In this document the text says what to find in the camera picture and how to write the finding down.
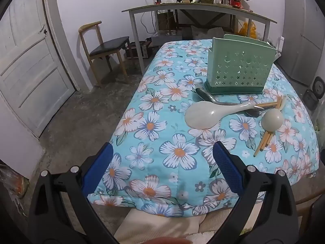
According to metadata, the brown box under table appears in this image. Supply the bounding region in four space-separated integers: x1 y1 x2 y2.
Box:
156 10 178 31

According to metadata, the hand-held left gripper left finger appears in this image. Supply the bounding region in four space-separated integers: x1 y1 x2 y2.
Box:
28 142 120 244

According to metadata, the wooden stool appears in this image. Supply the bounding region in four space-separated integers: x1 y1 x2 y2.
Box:
295 191 325 234

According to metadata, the yellow plastic bag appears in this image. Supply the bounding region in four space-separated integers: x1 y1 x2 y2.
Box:
239 22 258 38

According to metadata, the large metal spoon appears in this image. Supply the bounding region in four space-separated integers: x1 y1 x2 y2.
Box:
195 88 244 106

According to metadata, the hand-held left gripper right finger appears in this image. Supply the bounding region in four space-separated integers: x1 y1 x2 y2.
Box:
203 141 297 244

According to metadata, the white panelled door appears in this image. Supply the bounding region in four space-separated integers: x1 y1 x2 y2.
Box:
0 0 77 139

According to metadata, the grey metal table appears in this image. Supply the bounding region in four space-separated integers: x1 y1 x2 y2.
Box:
121 3 278 74

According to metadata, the floral turquoise blanket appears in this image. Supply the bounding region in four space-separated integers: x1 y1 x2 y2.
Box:
88 39 320 218

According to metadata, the wooden chair with black seat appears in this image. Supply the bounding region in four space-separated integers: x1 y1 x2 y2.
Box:
78 21 130 87

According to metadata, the green plastic utensil holder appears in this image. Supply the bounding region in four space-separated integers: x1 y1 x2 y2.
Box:
204 34 277 95

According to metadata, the orange plastic bag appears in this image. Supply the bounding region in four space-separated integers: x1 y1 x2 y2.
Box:
0 163 29 216

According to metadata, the white plastic rice paddle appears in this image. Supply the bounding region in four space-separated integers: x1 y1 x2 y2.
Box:
184 100 257 130

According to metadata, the black rice cooker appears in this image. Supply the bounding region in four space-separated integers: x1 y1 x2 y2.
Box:
303 76 325 111

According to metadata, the small metal spoon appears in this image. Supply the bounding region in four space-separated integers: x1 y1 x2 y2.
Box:
244 108 267 119

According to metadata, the grey cabinet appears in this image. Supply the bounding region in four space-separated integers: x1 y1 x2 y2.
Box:
282 0 325 82

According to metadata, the cream round soup ladle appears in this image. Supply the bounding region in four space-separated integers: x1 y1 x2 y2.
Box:
261 109 284 133

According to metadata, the white plastic bag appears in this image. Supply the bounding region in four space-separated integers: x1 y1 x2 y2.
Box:
190 25 224 41

